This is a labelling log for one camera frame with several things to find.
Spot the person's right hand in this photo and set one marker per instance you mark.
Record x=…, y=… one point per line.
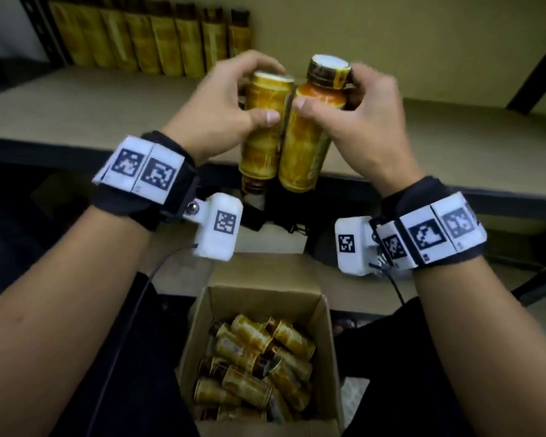
x=373, y=131

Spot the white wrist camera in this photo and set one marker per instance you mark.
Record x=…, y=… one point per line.
x=352, y=245
x=220, y=227

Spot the person's left forearm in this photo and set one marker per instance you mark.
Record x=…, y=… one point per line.
x=50, y=323

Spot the person's left leg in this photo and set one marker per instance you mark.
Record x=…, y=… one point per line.
x=141, y=382

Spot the person's right forearm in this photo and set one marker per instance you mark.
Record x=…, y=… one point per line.
x=491, y=350

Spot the person's left hand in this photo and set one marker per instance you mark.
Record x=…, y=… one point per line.
x=214, y=113

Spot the yellow bottle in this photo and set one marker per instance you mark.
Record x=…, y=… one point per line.
x=261, y=150
x=305, y=150

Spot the yellow bottles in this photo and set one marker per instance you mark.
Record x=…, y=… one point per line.
x=255, y=359

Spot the person's right leg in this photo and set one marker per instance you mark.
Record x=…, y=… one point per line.
x=382, y=359

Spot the group of rearranged yellow jars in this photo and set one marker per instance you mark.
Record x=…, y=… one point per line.
x=141, y=36

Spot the wooden shelf with black frame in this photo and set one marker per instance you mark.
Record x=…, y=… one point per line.
x=459, y=145

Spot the cardboard box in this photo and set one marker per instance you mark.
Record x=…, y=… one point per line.
x=264, y=273

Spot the person's leg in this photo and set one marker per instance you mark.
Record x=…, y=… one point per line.
x=141, y=382
x=382, y=359

